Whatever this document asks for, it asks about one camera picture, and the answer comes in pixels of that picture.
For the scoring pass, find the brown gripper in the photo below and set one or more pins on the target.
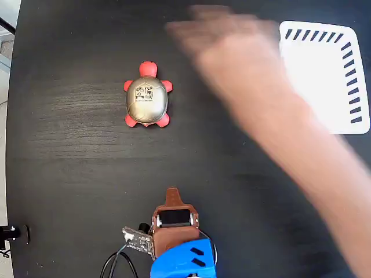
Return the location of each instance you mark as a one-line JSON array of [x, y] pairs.
[[174, 235]]

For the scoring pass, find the red turtle toy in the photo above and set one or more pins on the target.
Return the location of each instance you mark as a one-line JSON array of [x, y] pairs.
[[146, 101]]

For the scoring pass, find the person's forearm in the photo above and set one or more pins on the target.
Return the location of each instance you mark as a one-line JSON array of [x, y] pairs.
[[319, 165]]

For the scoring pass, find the blue 3D-printed robot arm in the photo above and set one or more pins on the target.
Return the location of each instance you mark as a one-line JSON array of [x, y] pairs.
[[179, 260]]

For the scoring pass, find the white slotted plastic tray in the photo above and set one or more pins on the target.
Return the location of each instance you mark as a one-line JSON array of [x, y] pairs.
[[321, 81]]

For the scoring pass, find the person's hand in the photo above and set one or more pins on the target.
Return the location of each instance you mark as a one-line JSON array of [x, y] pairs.
[[232, 49]]

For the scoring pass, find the black table clamp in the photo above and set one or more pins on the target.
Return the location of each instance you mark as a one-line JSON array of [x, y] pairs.
[[13, 233]]

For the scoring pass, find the black metal bar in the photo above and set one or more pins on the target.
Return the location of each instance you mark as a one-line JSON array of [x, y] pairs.
[[7, 25]]

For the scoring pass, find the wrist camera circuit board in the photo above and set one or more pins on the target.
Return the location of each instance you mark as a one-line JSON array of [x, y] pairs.
[[139, 240]]

